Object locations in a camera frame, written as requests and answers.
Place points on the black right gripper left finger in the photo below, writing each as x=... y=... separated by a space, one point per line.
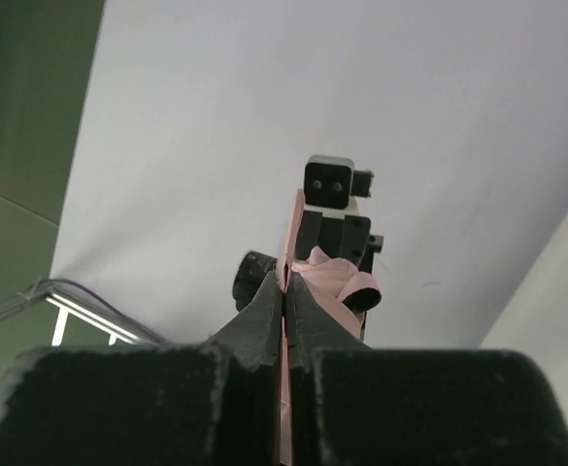
x=216 y=403

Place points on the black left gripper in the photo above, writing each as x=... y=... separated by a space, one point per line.
x=350 y=238

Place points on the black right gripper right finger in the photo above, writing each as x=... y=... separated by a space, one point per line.
x=352 y=405

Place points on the pink folding umbrella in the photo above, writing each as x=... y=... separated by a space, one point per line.
x=331 y=281

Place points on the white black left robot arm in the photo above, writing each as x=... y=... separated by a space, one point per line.
x=251 y=273

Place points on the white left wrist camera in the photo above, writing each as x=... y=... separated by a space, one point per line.
x=332 y=185

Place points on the aluminium frame rail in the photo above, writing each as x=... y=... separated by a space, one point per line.
x=73 y=300

